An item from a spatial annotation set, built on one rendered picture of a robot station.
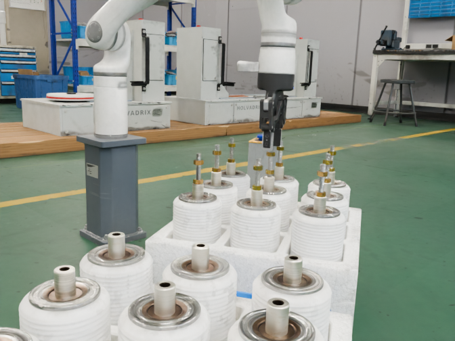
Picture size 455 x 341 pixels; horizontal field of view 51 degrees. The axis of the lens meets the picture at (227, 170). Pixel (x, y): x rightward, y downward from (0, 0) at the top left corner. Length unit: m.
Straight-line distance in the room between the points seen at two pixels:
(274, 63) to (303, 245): 0.35
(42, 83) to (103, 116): 4.07
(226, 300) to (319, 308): 0.11
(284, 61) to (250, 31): 6.77
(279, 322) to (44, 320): 0.24
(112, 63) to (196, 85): 2.33
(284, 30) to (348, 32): 5.70
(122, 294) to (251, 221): 0.32
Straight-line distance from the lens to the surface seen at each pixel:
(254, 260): 0.85
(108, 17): 1.31
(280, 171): 1.11
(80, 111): 2.99
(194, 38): 3.68
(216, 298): 0.59
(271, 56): 0.95
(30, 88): 5.47
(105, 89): 1.34
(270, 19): 0.96
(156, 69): 3.34
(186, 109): 3.74
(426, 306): 1.18
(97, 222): 1.40
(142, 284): 0.64
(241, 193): 1.12
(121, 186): 1.37
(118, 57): 1.38
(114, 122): 1.35
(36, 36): 7.36
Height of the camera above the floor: 0.50
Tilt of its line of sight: 12 degrees down
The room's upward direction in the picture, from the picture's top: 2 degrees clockwise
